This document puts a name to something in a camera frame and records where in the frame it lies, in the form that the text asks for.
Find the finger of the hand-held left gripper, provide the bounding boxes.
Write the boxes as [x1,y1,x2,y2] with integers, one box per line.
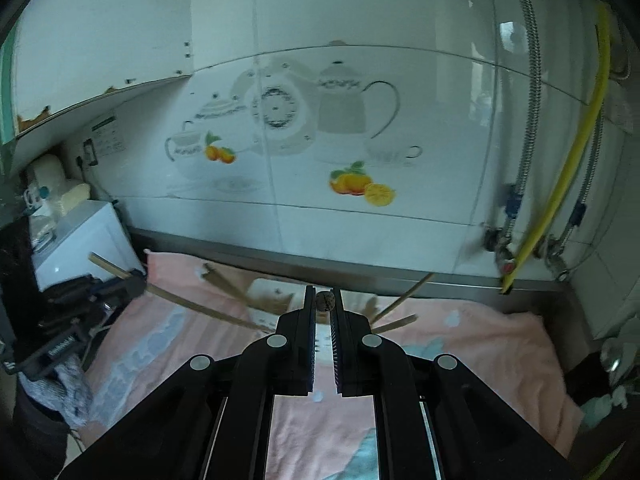
[95,270,148,309]

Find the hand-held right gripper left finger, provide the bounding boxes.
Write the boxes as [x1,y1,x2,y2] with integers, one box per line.
[60,284,317,480]

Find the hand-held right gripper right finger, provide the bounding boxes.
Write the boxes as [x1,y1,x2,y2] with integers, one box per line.
[332,287,583,480]

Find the wooden chopstick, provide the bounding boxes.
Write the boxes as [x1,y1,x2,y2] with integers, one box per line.
[371,314,420,335]
[89,252,273,333]
[375,272,435,322]

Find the white utensil holder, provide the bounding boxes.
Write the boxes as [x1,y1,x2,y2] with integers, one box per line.
[247,276,381,361]

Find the white countertop appliance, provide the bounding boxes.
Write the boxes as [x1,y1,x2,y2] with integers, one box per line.
[30,200,146,293]

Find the dark cloth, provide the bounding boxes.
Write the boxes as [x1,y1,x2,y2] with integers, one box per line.
[0,210,38,356]

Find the beige kitchen appliance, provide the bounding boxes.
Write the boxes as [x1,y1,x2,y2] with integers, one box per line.
[25,154,91,216]

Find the pink printed blanket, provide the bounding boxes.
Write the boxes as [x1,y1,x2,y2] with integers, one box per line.
[82,250,586,480]

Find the metal water valve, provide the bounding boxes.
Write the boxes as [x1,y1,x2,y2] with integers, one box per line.
[545,235,573,281]
[482,227,518,273]

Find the shiny metal fixture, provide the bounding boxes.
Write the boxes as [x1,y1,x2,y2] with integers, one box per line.
[600,335,633,376]

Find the white wall notice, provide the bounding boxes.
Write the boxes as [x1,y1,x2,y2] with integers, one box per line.
[90,115,127,156]

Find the white wall cabinet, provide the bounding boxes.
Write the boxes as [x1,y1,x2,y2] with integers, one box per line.
[0,0,193,161]

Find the yellow hose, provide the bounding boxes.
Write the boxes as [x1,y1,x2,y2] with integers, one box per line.
[500,2,613,295]

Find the metal flexible hose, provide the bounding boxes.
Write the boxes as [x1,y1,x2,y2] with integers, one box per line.
[492,0,543,256]
[552,105,606,256]

